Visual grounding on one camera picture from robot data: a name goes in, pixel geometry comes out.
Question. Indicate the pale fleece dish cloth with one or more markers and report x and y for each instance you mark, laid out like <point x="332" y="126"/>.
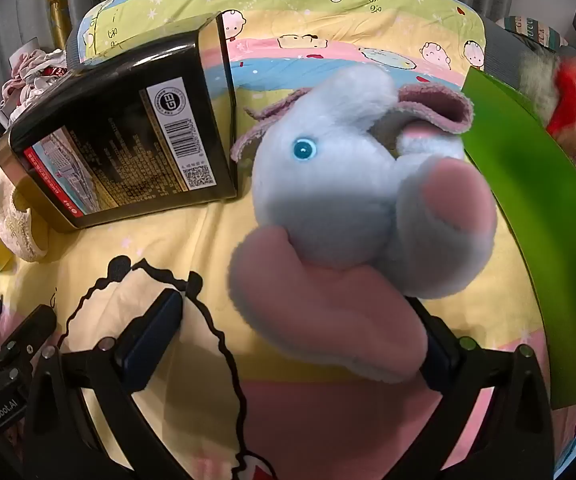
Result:
<point x="18" y="230"/>

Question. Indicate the pile of pink white clothes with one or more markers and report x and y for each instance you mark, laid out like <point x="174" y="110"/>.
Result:
<point x="33" y="75"/>

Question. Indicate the patterned throw pillow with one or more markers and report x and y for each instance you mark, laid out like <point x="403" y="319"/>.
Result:
<point x="532" y="30"/>

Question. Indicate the black and gold box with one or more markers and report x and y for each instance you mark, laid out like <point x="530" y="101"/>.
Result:
<point x="118" y="135"/>

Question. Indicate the cartoon printed blanket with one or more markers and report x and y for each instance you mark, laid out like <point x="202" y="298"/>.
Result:
<point x="318" y="25"/>

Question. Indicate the green cardboard box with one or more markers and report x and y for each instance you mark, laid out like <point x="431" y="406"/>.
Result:
<point x="532" y="210"/>

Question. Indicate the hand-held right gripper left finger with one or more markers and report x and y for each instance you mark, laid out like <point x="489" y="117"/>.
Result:
<point x="150" y="345"/>

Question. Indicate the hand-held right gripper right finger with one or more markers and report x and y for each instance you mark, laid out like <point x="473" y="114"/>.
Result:
<point x="442" y="360"/>

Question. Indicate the grey pink elephant plush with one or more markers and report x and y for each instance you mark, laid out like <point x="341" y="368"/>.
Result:
<point x="328" y="185"/>

